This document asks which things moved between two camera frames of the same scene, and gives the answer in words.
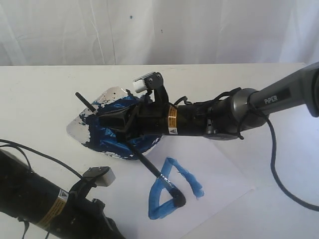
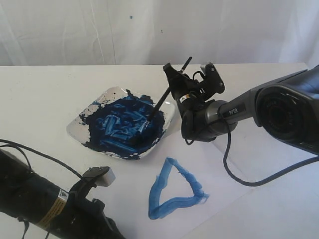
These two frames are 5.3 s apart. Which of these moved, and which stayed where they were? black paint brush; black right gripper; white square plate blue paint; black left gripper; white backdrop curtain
Moved: black right gripper; black paint brush
Stayed: black left gripper; white backdrop curtain; white square plate blue paint
